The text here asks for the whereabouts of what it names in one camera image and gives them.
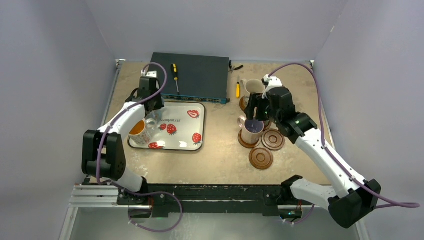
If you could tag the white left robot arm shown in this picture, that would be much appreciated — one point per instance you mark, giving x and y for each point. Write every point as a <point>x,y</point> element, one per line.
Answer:
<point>103,154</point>

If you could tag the purple interior mug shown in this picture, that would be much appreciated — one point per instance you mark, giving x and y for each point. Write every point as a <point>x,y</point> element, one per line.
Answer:
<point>252,125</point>

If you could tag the wooden coaster front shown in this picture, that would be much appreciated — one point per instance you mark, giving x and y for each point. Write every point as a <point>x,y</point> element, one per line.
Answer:
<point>261,158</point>

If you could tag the dark network switch box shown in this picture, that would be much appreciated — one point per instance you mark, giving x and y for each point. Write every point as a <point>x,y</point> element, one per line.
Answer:
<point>200,78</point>

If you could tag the cream floral mug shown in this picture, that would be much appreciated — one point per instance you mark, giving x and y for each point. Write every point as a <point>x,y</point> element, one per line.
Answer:
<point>251,86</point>

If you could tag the small yellow screwdriver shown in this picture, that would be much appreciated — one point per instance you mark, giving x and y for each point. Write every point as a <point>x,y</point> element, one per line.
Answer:
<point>238,88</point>

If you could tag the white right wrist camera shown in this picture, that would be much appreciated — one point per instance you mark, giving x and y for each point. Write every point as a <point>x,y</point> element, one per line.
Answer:
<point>270,82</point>

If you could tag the black handled pliers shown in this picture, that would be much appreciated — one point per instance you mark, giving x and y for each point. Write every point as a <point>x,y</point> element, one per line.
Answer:
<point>232,68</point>

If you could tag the orange interior mug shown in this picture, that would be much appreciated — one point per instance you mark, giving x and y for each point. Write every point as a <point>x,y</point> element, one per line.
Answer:
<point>143,132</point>

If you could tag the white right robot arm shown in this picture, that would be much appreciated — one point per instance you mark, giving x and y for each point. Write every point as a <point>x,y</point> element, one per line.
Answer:
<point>350,197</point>

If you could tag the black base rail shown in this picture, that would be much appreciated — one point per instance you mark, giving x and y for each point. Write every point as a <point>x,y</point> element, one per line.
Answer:
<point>160,199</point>

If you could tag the wooden coaster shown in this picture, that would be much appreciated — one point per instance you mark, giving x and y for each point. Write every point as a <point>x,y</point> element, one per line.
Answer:
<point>249,139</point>
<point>267,125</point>
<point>273,140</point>
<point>243,103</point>
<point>261,158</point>

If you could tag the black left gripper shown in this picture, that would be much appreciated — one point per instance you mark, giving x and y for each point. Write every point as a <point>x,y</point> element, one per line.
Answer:
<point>160,104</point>

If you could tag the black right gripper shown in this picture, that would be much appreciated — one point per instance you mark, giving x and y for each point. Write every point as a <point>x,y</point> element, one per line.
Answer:
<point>253,104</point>

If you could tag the black yellow long screwdriver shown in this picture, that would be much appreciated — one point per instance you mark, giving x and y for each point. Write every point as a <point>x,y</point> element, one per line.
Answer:
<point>174,71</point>

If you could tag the white strawberry tray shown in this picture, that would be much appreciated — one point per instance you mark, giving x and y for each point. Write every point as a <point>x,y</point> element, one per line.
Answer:
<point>179,126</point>

